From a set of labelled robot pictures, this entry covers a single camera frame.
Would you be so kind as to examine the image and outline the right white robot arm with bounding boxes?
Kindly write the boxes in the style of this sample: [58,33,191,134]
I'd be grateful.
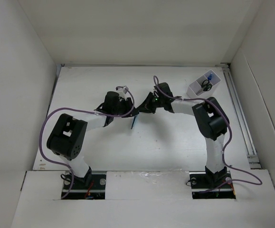
[137,82,229,187]

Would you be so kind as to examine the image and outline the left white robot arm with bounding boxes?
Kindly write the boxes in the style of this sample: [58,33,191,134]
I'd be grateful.
[47,86,138,189]

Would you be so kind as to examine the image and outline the aluminium side rail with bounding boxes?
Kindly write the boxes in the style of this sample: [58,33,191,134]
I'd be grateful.
[220,64,262,170]

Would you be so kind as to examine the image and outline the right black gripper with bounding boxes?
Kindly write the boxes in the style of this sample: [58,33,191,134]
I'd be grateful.
[137,92,164,114]

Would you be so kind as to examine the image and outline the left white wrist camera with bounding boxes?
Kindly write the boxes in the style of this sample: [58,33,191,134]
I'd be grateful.
[115,85,129,99]

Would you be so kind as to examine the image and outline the black handled scissors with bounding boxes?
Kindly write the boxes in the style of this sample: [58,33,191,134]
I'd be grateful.
[196,79,212,95]

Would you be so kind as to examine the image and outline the blue grey pen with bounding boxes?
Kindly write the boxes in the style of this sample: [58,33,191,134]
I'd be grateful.
[130,115,138,130]

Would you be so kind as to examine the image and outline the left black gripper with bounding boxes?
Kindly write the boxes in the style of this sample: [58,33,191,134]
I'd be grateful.
[112,97,139,118]

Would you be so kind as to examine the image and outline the white three-compartment container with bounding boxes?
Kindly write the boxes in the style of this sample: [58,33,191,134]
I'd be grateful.
[186,69,221,99]

